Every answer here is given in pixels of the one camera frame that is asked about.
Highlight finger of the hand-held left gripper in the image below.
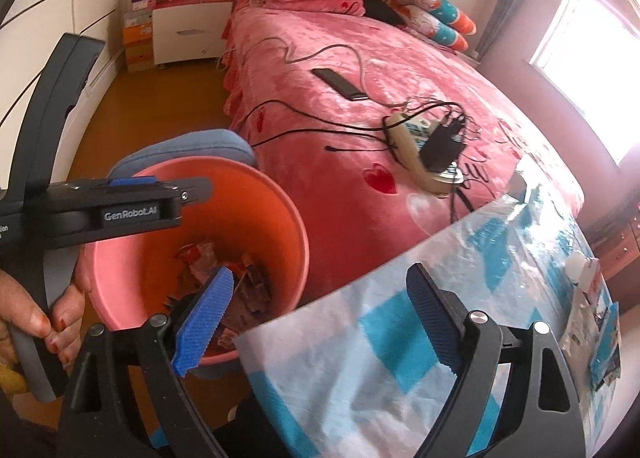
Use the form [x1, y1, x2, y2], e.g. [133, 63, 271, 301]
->
[50, 177, 213, 203]
[87, 194, 183, 241]

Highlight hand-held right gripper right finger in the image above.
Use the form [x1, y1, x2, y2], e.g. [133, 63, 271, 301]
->
[406, 263, 588, 458]

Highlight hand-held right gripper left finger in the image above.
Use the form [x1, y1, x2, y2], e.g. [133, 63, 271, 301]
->
[64, 268, 236, 458]

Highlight red plastic stool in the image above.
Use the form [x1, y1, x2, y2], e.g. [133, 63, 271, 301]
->
[82, 155, 311, 366]

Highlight white plastic bottle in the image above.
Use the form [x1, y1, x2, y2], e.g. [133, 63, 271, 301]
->
[557, 250, 608, 364]

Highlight person's left hand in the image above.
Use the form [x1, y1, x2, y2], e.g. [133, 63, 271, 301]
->
[0, 259, 95, 371]

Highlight pile of crumpled wrappers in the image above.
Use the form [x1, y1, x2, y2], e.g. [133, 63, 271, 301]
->
[165, 240, 273, 354]

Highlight blue checked tablecloth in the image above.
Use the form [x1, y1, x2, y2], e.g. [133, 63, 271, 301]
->
[235, 183, 626, 458]

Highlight grey shoe box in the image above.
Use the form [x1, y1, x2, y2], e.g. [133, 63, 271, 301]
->
[124, 8, 154, 28]

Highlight bed with pink blanket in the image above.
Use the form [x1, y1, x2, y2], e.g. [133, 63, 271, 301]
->
[222, 0, 586, 309]

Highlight white nightstand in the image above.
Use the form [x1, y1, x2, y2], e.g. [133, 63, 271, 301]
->
[151, 0, 236, 67]

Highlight black charger adapter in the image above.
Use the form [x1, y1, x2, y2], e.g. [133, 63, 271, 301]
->
[420, 115, 468, 173]

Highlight beige power strip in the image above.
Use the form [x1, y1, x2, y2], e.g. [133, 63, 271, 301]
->
[387, 110, 466, 195]

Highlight blue packet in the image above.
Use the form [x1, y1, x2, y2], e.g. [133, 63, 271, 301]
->
[587, 300, 623, 385]

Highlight black smartphone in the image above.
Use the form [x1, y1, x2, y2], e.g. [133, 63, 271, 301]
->
[311, 68, 368, 102]

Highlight wooden cabinet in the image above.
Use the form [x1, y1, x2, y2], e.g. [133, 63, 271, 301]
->
[585, 205, 640, 289]

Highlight black garment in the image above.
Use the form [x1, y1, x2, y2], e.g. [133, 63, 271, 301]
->
[365, 0, 406, 28]

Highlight cartoon bolster pillow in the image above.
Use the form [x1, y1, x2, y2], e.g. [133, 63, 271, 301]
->
[390, 0, 478, 36]
[400, 12, 471, 52]

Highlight window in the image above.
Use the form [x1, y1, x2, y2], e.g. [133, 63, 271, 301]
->
[530, 0, 640, 165]

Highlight black cable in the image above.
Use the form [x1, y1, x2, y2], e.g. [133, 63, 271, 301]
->
[235, 100, 396, 136]
[249, 125, 401, 155]

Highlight grey cable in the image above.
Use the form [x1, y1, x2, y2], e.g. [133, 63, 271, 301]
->
[240, 36, 368, 98]

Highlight thin tangled wire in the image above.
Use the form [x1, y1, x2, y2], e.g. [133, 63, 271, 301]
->
[397, 94, 456, 115]

